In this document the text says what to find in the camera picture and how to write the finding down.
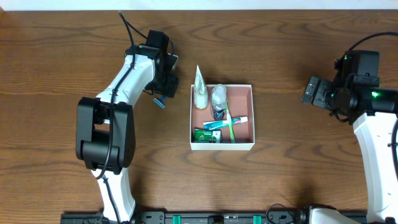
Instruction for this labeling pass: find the blue disposable razor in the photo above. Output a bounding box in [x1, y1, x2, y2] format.
[154, 96, 167, 109]

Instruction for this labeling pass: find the white Pantene tube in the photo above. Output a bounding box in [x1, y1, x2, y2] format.
[193, 65, 208, 110]

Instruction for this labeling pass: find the clear soap pump bottle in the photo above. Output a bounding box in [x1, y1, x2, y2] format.
[211, 84, 228, 120]

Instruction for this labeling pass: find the Colgate toothpaste tube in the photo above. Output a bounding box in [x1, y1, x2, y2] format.
[203, 116, 248, 131]

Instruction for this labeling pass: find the green soap bar pack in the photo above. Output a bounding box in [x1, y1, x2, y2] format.
[193, 129, 222, 143]

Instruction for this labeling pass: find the green white toothbrush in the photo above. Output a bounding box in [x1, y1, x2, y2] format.
[226, 105, 236, 144]

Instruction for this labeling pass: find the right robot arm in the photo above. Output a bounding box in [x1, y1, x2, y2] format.
[301, 50, 397, 223]

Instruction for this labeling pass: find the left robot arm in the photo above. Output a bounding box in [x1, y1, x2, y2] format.
[76, 30, 179, 223]

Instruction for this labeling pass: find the white box pink interior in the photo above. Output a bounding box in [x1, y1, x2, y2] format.
[189, 85, 255, 151]

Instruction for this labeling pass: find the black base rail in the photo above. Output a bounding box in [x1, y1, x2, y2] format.
[60, 209, 367, 224]

